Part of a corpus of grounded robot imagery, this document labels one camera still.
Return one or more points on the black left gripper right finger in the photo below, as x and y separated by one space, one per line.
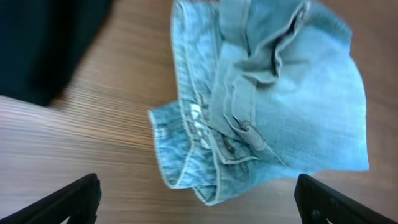
319 203

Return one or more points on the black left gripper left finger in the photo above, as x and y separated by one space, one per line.
76 203

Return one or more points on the light blue denim shorts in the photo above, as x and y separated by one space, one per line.
266 90

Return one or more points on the folded black garment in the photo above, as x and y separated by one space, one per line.
42 43

